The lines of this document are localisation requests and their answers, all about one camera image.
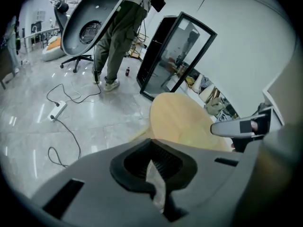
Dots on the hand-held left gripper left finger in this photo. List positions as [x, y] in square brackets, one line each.
[94, 185]

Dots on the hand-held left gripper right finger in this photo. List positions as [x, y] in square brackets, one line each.
[208, 174]

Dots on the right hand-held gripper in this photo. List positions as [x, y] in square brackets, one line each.
[274, 119]

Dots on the oval wooden table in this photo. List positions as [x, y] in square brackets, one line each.
[175, 107]

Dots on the beige tote bag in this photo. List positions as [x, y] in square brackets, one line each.
[209, 94]

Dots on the blue plaid cloth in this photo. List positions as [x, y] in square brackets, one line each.
[207, 81]

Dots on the mustard yellow bag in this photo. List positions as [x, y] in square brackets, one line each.
[189, 80]

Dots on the white roller blind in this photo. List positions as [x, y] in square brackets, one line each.
[236, 55]

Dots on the white power strip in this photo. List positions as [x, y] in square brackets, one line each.
[57, 111]

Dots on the black glass-door fridge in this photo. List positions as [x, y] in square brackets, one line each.
[151, 55]

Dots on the red drink bottle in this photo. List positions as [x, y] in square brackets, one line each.
[127, 71]

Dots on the yellow utility cart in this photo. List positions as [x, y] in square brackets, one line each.
[136, 52]

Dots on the white orange egg cushion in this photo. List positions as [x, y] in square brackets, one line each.
[53, 49]

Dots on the black office chair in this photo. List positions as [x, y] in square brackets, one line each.
[60, 15]

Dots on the grey swivel office chair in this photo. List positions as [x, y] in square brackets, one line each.
[92, 8]

